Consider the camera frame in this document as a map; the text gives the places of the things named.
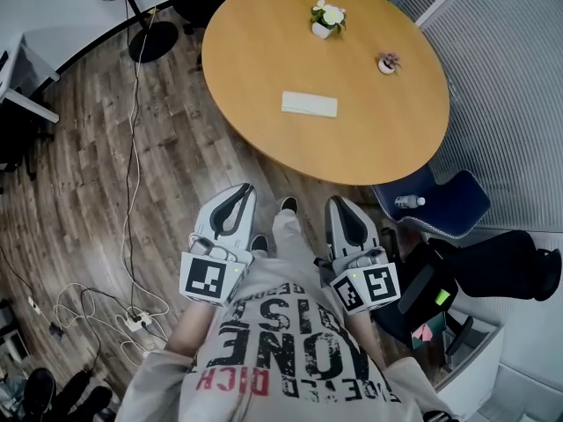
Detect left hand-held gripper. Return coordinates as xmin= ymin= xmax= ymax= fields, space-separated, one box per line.
xmin=179 ymin=182 xmax=258 ymax=309

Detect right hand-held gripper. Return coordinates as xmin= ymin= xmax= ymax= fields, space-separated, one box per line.
xmin=324 ymin=196 xmax=402 ymax=315

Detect white box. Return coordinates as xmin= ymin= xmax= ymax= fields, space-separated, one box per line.
xmin=281 ymin=90 xmax=339 ymax=119

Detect person's right forearm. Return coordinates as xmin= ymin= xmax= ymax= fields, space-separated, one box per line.
xmin=347 ymin=309 xmax=388 ymax=368

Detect person's left forearm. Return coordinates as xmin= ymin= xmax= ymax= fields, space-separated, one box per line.
xmin=169 ymin=299 xmax=221 ymax=358

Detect person's grey trouser leg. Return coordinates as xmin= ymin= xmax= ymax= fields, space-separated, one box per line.
xmin=270 ymin=208 xmax=309 ymax=264

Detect clear water bottle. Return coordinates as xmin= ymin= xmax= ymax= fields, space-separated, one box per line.
xmin=394 ymin=194 xmax=427 ymax=209

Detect blue chair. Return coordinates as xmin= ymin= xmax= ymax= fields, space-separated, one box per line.
xmin=370 ymin=164 xmax=492 ymax=241

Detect white power strip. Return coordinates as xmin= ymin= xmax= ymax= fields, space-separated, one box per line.
xmin=124 ymin=312 xmax=154 ymax=332

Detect black mesh office chair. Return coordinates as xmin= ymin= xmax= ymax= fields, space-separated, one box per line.
xmin=373 ymin=229 xmax=563 ymax=355

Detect person's printed grey shirt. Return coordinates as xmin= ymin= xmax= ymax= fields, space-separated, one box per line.
xmin=114 ymin=255 xmax=454 ymax=422

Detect small pink succulent pot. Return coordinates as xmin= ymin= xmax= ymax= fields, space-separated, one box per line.
xmin=377 ymin=51 xmax=402 ymax=76

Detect black floor fan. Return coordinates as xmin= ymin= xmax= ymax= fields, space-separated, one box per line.
xmin=74 ymin=0 xmax=179 ymax=64

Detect white flower plant pot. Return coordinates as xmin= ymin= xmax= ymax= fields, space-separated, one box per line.
xmin=310 ymin=0 xmax=347 ymax=40

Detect black swivel chair base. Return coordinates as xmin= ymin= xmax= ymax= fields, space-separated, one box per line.
xmin=21 ymin=367 xmax=115 ymax=422

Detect white desk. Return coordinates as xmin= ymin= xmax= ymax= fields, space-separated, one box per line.
xmin=0 ymin=33 xmax=61 ymax=125

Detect long white cable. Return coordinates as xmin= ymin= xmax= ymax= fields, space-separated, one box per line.
xmin=52 ymin=9 xmax=171 ymax=368

